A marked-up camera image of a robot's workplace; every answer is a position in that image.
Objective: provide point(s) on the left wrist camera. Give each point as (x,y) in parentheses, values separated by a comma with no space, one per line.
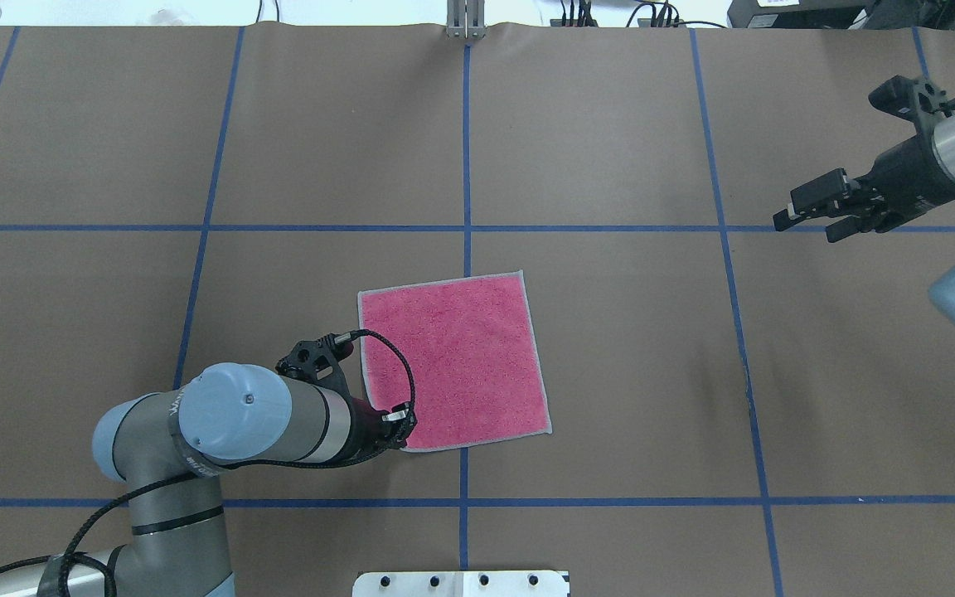
(318,362)

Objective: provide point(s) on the aluminium frame post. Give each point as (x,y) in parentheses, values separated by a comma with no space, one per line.
(465,19)

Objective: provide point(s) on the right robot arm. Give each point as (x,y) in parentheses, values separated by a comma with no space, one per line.
(942,139)

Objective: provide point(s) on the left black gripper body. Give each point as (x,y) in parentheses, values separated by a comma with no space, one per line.
(364,428)

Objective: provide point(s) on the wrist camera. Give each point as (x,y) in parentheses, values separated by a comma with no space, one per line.
(919,101)
(318,362)

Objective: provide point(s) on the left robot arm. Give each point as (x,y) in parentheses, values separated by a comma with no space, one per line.
(167,535)

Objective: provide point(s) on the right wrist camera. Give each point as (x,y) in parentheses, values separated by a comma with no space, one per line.
(919,101)

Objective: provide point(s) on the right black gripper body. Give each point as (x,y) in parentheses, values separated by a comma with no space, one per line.
(899,172)

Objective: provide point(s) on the pink towel grey edge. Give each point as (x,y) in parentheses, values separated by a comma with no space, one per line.
(466,350)

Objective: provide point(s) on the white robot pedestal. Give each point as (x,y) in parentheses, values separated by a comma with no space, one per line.
(464,583)

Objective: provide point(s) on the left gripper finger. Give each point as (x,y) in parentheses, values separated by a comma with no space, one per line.
(400,433)
(400,414)

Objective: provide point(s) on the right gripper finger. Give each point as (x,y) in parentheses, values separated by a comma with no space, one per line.
(851,225)
(823,197)

